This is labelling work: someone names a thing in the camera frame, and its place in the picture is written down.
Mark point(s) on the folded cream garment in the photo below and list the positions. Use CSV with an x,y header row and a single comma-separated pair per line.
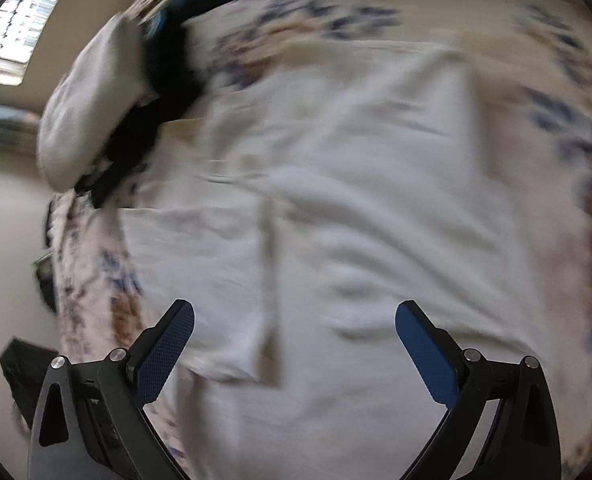
x,y
106,79

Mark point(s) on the black box on floor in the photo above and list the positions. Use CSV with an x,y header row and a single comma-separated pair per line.
x,y
24,366

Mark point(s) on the folded black garment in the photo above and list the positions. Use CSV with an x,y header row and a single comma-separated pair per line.
x,y
172,88

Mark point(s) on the white long-sleeve shirt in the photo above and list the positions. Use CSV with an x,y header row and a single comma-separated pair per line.
x,y
295,216

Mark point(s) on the floral fleece bed blanket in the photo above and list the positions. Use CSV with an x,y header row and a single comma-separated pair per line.
x,y
532,66

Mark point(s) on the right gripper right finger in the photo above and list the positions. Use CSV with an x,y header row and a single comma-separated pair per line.
x,y
522,441

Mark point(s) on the left blue striped curtain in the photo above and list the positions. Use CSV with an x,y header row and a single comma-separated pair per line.
x,y
18,130

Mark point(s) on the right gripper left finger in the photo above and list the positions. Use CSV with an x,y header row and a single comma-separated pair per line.
x,y
90,423

